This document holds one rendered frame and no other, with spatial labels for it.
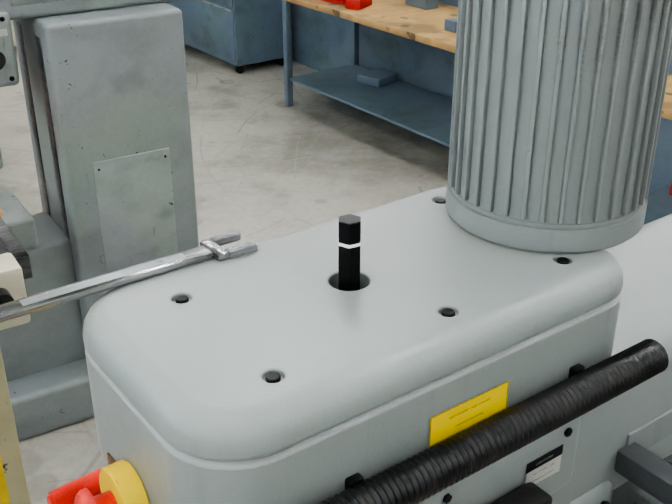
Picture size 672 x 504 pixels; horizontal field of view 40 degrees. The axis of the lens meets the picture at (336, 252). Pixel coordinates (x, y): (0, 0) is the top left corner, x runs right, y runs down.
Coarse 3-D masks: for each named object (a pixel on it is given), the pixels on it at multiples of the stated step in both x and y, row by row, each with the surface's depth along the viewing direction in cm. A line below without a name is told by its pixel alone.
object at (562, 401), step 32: (640, 352) 87; (576, 384) 82; (608, 384) 84; (512, 416) 78; (544, 416) 79; (576, 416) 82; (448, 448) 74; (480, 448) 75; (512, 448) 77; (352, 480) 71; (384, 480) 71; (416, 480) 72; (448, 480) 73
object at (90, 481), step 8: (96, 472) 86; (80, 480) 85; (88, 480) 85; (96, 480) 86; (56, 488) 85; (64, 488) 84; (72, 488) 84; (80, 488) 85; (88, 488) 85; (96, 488) 85; (48, 496) 84; (56, 496) 84; (64, 496) 84; (72, 496) 84
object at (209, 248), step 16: (208, 240) 88; (224, 240) 88; (176, 256) 85; (192, 256) 85; (208, 256) 85; (224, 256) 85; (112, 272) 82; (128, 272) 82; (144, 272) 82; (160, 272) 83; (64, 288) 79; (80, 288) 79; (96, 288) 80; (112, 288) 81; (16, 304) 77; (32, 304) 77; (48, 304) 78; (0, 320) 76
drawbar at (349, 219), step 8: (344, 216) 80; (352, 216) 80; (344, 224) 79; (352, 224) 79; (360, 224) 79; (344, 232) 79; (352, 232) 79; (360, 232) 80; (344, 240) 80; (352, 240) 79; (360, 240) 80; (344, 248) 80; (352, 248) 80; (344, 256) 80; (352, 256) 80; (344, 264) 81; (352, 264) 80; (344, 272) 81; (352, 272) 81; (344, 280) 81; (352, 280) 81; (344, 288) 82; (352, 288) 82
